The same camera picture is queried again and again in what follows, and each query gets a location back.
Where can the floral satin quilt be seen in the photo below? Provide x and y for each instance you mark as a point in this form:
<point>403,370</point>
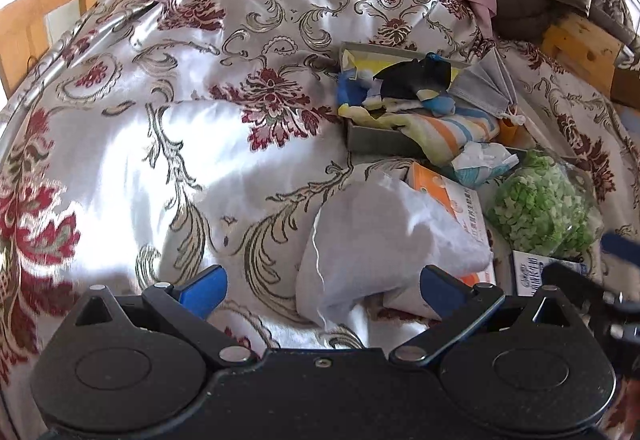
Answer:
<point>158,138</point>

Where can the black sock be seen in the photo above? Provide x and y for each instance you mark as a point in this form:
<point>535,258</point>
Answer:
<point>407,80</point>

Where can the white tissue pack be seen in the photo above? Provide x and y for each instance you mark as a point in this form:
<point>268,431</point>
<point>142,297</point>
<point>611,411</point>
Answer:
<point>481,162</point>

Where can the orange plastic cup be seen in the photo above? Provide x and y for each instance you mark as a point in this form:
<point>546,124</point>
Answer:
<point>508,132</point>

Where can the striped pastel towel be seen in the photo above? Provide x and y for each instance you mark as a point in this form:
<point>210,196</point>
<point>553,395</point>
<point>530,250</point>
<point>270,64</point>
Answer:
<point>442,139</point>

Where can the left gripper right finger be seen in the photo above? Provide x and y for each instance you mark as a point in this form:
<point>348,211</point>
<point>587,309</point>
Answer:
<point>462,308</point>

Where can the yellow blue patterned cloth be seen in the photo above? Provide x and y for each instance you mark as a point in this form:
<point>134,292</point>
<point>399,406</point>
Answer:
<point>356,86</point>

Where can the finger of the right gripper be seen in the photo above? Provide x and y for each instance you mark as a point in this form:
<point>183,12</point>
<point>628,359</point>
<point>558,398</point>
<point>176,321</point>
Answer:
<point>586,294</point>
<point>621,247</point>

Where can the glass jar green stars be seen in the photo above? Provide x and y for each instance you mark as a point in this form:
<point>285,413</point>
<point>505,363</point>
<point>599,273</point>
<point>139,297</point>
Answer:
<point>545,207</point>

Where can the orange tissue box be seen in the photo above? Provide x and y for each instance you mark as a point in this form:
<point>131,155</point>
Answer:
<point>463,205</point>

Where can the grey shallow tray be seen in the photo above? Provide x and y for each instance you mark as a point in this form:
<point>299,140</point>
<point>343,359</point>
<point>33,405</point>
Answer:
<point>367,135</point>

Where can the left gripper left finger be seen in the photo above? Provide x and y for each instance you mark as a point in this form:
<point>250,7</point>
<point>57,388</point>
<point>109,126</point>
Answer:
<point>182,312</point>

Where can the grey face mask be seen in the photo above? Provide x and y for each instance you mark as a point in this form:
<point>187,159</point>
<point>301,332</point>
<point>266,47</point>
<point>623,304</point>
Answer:
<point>488,85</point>

